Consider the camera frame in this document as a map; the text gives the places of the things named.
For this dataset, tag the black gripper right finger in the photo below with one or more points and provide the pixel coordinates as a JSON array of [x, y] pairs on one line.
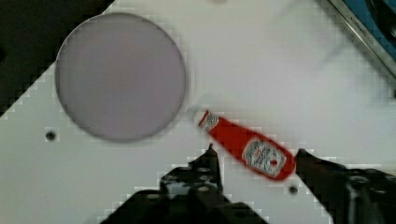
[[350, 196]]

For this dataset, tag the round grey plate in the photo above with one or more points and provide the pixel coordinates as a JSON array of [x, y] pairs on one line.
[[120, 77]]

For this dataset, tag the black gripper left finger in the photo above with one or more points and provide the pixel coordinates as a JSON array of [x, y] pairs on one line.
[[202, 171]]

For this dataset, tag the silver toaster oven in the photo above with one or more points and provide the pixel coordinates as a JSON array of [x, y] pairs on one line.
[[373, 24]]

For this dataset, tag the red felt ketchup bottle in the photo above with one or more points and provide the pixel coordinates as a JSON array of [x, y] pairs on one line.
[[259, 153]]

